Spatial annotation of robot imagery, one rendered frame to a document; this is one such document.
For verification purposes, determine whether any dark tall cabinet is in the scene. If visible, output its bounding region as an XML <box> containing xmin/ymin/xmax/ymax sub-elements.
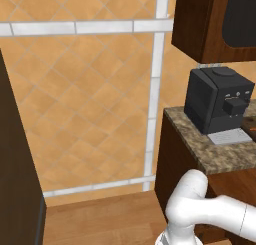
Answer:
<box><xmin>0</xmin><ymin>48</ymin><xmax>47</xmax><ymax>245</ymax></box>

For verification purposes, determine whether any dark wood wall cupboard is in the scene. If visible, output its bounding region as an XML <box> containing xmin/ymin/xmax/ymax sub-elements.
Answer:
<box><xmin>171</xmin><ymin>0</ymin><xmax>256</xmax><ymax>65</ymax></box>

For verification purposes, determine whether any dark wood base cabinet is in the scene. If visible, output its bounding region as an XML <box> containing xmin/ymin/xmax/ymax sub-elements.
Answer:
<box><xmin>154</xmin><ymin>109</ymin><xmax>256</xmax><ymax>245</ymax></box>

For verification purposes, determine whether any black coffee machine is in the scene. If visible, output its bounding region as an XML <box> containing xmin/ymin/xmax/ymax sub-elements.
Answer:
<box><xmin>183</xmin><ymin>66</ymin><xmax>256</xmax><ymax>146</ymax></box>

